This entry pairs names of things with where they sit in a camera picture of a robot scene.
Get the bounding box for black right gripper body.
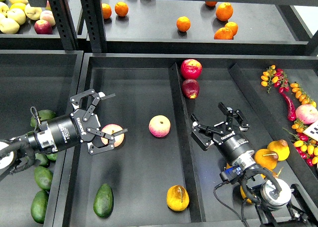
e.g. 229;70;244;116
212;122;255;167

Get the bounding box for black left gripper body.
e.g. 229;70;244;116
47;109;101;153

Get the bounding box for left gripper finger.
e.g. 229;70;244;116
87;128;128;155
70;89;115;122

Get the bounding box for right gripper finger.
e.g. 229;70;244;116
190;114;229;151
218;102;249;132

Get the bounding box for dark green avocado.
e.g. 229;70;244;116
93;183;114;218

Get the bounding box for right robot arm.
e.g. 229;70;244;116
190;102;318;227

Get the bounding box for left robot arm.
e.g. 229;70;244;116
0;89;128;179

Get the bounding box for green avocado top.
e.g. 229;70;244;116
30;109;57;128

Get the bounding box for yellow pear with stem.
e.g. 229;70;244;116
254;149;279;170

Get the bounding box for green avocado lower left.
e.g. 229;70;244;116
35;153;50;167

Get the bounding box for green avocado bottom left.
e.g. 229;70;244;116
30;190;49;224

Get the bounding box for pale yellow pear front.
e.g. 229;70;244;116
0;18;20;34

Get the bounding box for pink apple left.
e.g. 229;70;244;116
101;124;125;148

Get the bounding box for pink apple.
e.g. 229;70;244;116
149;115;171;138
101;124;125;148

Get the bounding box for pink apple centre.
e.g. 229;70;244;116
149;115;171;138

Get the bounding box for black left bin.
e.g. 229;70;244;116
0;50;83;227

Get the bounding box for black bin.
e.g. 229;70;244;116
64;54;318;227
0;50;83;227

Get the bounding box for dark red apple lower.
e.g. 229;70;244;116
181;79;200;99

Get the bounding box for red chili pepper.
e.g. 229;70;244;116
281;93;296;121

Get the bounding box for cherry tomato bunch upper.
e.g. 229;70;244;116
260;65;289;93

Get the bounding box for cherry tomato bunch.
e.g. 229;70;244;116
260;65;289;93
284;118;318;167

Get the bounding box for black centre bin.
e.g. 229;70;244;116
64;54;318;227

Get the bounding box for red apple upper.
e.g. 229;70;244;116
180;59;203;79

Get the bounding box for pink apple right bin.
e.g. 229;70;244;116
296;104;318;125

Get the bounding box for cherry tomato bunch lower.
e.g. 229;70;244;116
284;118;318;167

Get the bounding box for white checker marker card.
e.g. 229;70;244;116
303;121;318;141

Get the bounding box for red apple on shelf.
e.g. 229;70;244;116
34;19;53;35

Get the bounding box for front right orange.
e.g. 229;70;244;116
214;27;234;40

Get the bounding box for small right orange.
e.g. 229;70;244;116
225;21;239;36

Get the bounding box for pale yellow apple shelf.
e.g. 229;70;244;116
24;4;42;21

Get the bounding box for orange on shelf left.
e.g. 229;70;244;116
115;1;129;17

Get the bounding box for large orange on shelf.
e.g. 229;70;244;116
216;2;234;21

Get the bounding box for orange on shelf centre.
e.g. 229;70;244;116
176;16;191;32

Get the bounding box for orange at shelf back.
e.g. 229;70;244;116
205;1;217;7

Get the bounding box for orange cherry tomato string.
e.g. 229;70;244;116
289;81;317;108

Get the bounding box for orange at shelf post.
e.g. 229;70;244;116
101;3;112;19

